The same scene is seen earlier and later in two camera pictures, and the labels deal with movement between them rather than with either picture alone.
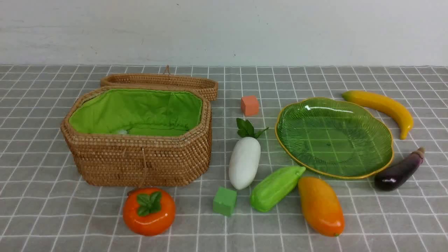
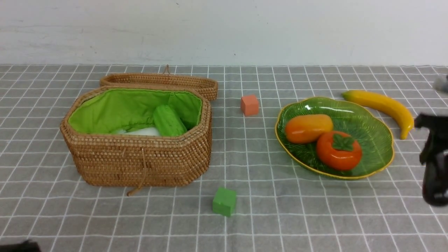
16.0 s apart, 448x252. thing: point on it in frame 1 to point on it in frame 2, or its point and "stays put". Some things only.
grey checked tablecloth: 43,209 stays put
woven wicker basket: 139,137 stays put
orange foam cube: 249,105 stays put
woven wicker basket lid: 167,79 stays put
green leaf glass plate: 334,137 stays put
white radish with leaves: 245,156 to 147,131
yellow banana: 368,99 stays put
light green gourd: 272,188 to 167,123
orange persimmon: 149,211 to 338,151
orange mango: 321,206 to 305,129
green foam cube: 224,200 stays put
